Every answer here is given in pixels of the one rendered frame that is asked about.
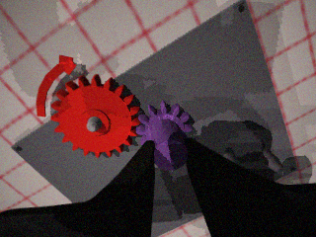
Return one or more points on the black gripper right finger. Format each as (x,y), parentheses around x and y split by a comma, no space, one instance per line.
(236,202)

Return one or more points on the purple gear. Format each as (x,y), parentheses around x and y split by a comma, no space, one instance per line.
(167,130)

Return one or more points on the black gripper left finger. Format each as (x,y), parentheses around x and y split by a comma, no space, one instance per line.
(123,208)

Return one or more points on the red gear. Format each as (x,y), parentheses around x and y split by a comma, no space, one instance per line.
(86,100)

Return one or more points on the red curved arrow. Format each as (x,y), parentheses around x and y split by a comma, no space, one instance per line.
(66,65)

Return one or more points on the grey flat board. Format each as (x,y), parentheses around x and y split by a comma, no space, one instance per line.
(217,72)

